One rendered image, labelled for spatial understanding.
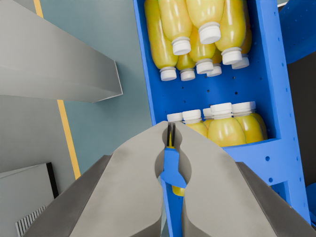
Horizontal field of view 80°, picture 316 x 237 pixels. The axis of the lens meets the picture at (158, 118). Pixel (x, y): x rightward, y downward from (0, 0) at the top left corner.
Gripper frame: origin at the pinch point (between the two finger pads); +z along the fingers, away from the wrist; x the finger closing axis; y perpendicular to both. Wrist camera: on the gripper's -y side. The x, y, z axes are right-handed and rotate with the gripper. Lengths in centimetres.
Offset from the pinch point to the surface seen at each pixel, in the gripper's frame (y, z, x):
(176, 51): 1.0, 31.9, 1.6
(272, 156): 12.3, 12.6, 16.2
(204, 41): -1.4, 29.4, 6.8
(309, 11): -8, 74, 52
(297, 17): -6, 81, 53
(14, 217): 123, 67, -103
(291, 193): 17.8, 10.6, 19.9
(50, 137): 100, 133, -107
